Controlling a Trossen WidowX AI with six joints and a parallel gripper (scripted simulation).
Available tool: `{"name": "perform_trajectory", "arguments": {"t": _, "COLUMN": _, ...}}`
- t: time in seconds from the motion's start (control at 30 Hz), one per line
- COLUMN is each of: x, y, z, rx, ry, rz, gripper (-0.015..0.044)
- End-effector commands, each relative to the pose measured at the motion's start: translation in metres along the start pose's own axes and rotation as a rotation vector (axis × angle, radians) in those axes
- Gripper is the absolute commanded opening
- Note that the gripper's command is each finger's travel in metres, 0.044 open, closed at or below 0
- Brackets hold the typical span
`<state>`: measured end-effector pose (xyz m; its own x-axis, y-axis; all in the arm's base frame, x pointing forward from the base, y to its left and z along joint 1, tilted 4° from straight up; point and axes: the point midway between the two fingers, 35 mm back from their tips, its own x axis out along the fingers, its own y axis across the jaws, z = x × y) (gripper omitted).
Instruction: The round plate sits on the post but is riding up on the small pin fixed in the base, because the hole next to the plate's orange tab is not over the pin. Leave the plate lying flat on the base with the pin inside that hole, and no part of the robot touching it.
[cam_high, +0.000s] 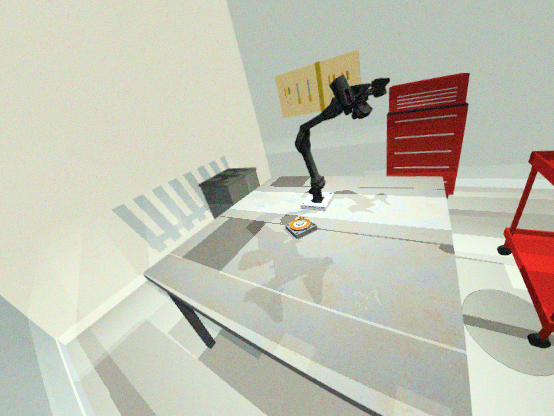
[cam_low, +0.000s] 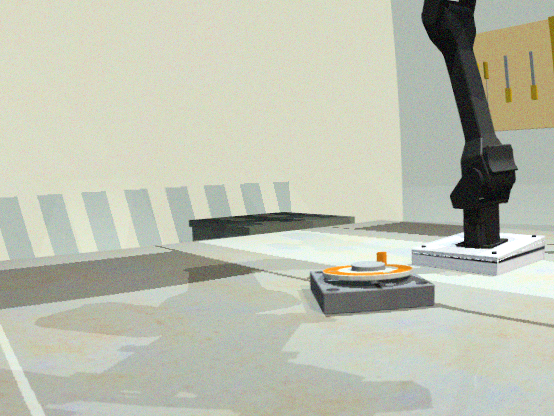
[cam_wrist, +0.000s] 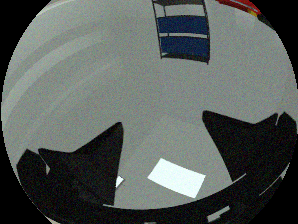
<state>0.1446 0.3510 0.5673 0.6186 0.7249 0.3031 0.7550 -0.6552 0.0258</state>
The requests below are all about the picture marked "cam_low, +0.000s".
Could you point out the orange round plate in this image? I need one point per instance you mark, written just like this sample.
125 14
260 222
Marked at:
391 271

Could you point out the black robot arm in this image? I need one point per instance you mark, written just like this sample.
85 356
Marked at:
487 165

